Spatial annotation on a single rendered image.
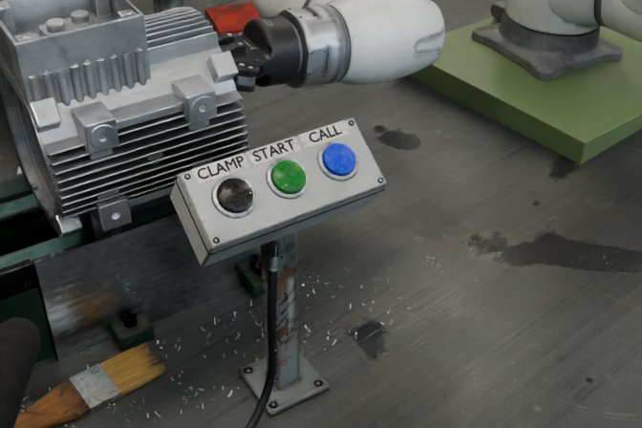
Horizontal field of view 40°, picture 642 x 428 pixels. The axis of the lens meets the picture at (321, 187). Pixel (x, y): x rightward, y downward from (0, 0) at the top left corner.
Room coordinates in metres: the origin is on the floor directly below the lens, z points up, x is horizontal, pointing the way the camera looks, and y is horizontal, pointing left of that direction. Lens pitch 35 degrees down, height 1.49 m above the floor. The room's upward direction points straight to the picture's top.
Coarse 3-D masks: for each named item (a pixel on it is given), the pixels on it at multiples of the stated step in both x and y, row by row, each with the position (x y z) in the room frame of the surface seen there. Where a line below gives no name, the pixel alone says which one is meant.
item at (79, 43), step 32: (32, 0) 0.80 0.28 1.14; (64, 0) 0.81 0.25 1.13; (96, 0) 0.82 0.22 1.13; (128, 0) 0.79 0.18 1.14; (0, 32) 0.74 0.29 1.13; (32, 32) 0.78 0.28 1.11; (64, 32) 0.72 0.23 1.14; (96, 32) 0.73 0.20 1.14; (128, 32) 0.75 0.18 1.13; (0, 64) 0.77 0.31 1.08; (32, 64) 0.70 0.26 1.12; (64, 64) 0.71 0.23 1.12; (96, 64) 0.73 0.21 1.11; (128, 64) 0.74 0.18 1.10; (32, 96) 0.70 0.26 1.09; (64, 96) 0.71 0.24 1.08
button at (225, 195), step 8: (224, 184) 0.58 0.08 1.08; (232, 184) 0.58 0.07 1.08; (240, 184) 0.58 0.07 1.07; (248, 184) 0.59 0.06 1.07; (216, 192) 0.58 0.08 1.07; (224, 192) 0.57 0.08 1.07; (232, 192) 0.58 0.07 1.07; (240, 192) 0.58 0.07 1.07; (248, 192) 0.58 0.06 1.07; (224, 200) 0.57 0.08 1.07; (232, 200) 0.57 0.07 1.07; (240, 200) 0.57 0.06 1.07; (248, 200) 0.57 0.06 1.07; (224, 208) 0.57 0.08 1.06; (232, 208) 0.56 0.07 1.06; (240, 208) 0.57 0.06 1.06
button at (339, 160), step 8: (336, 144) 0.64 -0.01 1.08; (344, 144) 0.64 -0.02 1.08; (328, 152) 0.63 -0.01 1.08; (336, 152) 0.63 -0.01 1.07; (344, 152) 0.63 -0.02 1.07; (352, 152) 0.64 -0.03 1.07; (328, 160) 0.62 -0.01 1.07; (336, 160) 0.62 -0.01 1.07; (344, 160) 0.63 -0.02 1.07; (352, 160) 0.63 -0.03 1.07; (328, 168) 0.62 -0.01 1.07; (336, 168) 0.62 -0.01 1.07; (344, 168) 0.62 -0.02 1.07; (352, 168) 0.62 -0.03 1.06
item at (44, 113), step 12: (216, 60) 0.78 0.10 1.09; (228, 60) 0.78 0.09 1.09; (216, 72) 0.77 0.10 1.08; (228, 72) 0.77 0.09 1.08; (36, 108) 0.68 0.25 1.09; (48, 108) 0.69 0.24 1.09; (36, 120) 0.67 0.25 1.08; (48, 120) 0.68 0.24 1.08; (60, 120) 0.68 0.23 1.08; (60, 216) 0.68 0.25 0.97; (60, 228) 0.67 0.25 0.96; (72, 228) 0.68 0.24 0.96
